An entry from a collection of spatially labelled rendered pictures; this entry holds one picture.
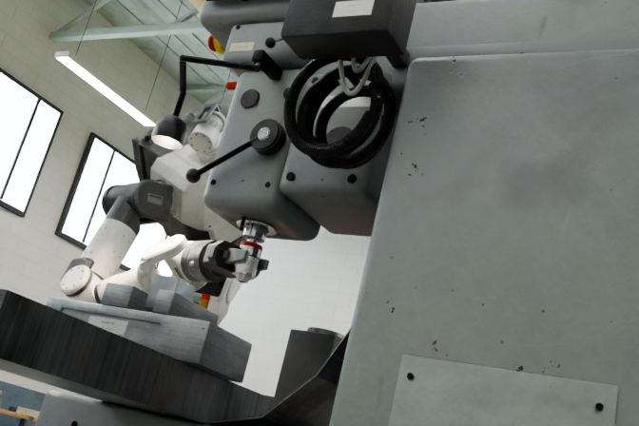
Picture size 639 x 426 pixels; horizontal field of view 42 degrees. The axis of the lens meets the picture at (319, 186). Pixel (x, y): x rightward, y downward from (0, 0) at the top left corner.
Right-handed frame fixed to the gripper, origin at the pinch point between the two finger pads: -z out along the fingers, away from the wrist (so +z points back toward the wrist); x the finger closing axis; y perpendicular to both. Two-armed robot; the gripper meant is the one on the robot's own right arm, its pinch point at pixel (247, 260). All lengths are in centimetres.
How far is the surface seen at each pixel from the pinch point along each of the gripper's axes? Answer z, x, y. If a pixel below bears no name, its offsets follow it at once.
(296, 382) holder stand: 7.8, 27.5, 18.6
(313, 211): -13.5, 2.3, -10.7
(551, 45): -58, 8, -41
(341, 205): -22.5, 1.1, -10.8
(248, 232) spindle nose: -0.8, -2.2, -5.1
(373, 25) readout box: -47, -23, -30
